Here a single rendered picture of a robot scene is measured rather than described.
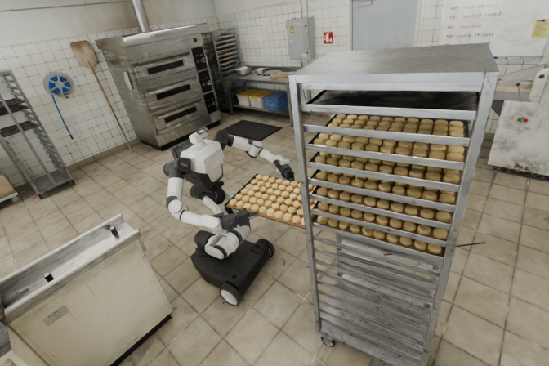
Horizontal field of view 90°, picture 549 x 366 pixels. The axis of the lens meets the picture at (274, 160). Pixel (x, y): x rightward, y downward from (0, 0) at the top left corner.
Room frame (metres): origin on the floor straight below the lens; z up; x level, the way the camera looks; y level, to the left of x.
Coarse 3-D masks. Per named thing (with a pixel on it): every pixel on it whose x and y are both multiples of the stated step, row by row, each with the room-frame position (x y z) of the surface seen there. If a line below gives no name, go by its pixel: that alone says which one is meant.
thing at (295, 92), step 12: (300, 96) 1.08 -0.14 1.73; (300, 108) 1.07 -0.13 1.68; (300, 120) 1.06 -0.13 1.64; (300, 132) 1.06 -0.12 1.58; (300, 144) 1.06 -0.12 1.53; (300, 156) 1.06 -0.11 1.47; (300, 168) 1.07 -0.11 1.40; (300, 180) 1.07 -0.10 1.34; (312, 228) 1.08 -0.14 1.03; (312, 240) 1.07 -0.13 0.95; (312, 252) 1.06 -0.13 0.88; (312, 264) 1.06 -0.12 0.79; (312, 276) 1.06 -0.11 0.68; (312, 288) 1.07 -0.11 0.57
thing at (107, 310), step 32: (64, 256) 1.37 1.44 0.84; (128, 256) 1.35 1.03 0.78; (32, 288) 1.14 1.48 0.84; (64, 288) 1.11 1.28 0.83; (96, 288) 1.19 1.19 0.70; (128, 288) 1.29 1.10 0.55; (160, 288) 1.40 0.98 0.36; (32, 320) 0.98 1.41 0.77; (64, 320) 1.05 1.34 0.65; (96, 320) 1.13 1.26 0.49; (128, 320) 1.22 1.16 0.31; (160, 320) 1.34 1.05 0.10; (64, 352) 0.99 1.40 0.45; (96, 352) 1.07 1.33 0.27; (128, 352) 1.18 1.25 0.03
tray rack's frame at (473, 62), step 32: (320, 64) 1.19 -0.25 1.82; (352, 64) 1.10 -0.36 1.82; (384, 64) 1.01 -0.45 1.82; (416, 64) 0.94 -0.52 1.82; (448, 64) 0.88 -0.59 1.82; (480, 64) 0.82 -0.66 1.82; (480, 96) 0.73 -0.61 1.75; (480, 128) 0.72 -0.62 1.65; (448, 256) 0.72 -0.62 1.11; (352, 288) 1.32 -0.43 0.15; (384, 320) 1.06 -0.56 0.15; (384, 352) 0.87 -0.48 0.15
